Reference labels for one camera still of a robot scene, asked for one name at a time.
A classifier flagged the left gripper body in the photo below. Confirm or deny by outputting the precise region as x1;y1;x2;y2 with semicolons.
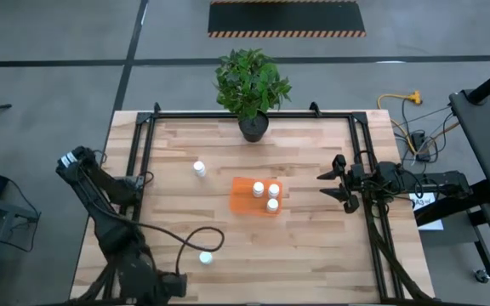
154;271;189;299

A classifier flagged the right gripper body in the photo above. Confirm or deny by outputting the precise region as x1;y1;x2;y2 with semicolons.
339;164;372;200

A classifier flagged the orange translucent plastic basket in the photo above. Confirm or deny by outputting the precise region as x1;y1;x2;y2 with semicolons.
229;176;283;218

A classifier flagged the white paper sheet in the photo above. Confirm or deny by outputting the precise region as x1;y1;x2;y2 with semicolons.
408;191;445;232

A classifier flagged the black power strip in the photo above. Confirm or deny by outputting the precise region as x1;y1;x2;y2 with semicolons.
410;130;432;162

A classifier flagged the black stand leg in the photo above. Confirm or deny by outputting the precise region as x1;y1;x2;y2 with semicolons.
414;182;490;280

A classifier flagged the green plant in black pot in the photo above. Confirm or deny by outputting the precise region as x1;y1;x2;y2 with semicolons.
214;48;293;144

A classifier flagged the black hazard-striped floor mat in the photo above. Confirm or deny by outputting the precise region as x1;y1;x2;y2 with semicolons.
208;0;368;38

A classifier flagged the grey metal cart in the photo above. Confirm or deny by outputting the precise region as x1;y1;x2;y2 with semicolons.
0;190;41;306

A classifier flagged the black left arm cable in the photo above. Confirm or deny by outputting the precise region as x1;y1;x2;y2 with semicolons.
134;212;225;277

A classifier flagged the yellow extension cord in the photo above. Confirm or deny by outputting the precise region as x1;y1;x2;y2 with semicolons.
376;90;424;154

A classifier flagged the black aluminium table frame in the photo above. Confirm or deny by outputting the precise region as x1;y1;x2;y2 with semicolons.
72;101;436;306

